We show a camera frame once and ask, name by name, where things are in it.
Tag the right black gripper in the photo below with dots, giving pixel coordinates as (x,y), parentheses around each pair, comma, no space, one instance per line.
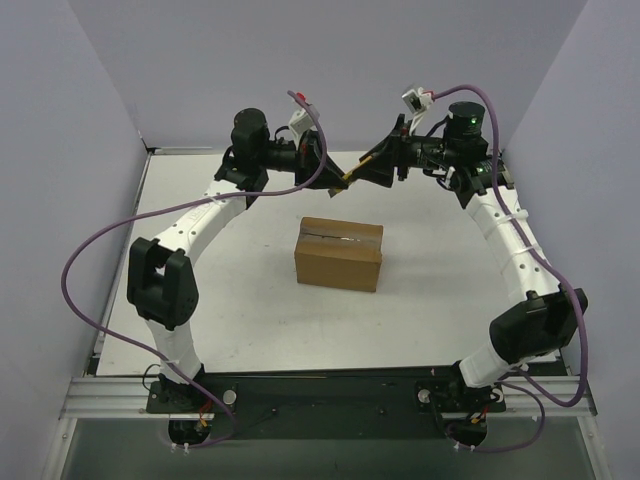
(395,154)

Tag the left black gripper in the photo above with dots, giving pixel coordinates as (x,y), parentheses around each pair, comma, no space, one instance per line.
(308,158)

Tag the yellow utility knife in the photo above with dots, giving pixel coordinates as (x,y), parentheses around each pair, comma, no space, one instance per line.
(350,176)

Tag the brown cardboard express box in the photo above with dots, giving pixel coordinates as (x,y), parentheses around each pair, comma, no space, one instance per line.
(338,254)

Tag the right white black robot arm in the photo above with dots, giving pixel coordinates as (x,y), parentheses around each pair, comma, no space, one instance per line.
(460,162)

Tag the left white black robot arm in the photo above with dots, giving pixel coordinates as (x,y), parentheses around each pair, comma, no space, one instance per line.
(161,283)

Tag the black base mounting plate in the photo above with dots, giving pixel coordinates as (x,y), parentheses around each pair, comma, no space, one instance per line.
(401,403)

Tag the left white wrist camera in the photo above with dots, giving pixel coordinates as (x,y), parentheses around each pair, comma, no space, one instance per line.
(300,122)

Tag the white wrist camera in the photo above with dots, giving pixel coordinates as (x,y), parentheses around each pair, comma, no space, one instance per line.
(300,122)
(418,100)

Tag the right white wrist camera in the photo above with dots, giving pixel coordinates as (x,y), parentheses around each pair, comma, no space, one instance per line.
(418,100)

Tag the left side aluminium rail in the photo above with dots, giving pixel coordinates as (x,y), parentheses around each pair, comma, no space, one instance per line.
(96,350)

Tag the front aluminium rail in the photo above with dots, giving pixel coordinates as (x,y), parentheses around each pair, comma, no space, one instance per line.
(127,398)

